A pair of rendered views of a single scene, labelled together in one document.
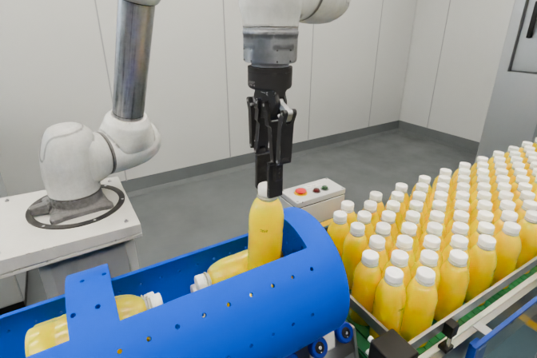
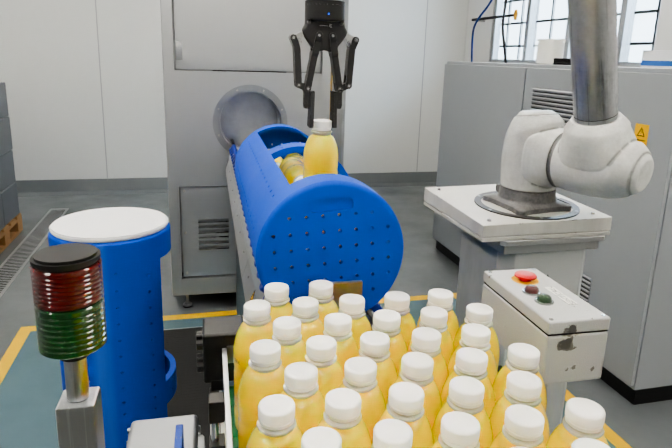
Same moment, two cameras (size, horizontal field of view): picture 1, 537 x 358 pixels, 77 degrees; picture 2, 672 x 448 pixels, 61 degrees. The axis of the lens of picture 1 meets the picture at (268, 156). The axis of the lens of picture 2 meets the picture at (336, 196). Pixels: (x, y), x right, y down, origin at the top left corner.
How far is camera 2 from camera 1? 142 cm
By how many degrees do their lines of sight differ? 101
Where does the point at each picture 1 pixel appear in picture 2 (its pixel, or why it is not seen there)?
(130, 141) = (566, 148)
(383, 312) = not seen: hidden behind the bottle
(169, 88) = not seen: outside the picture
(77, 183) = (506, 168)
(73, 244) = (452, 208)
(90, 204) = (511, 199)
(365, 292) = not seen: hidden behind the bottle
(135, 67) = (573, 46)
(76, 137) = (523, 120)
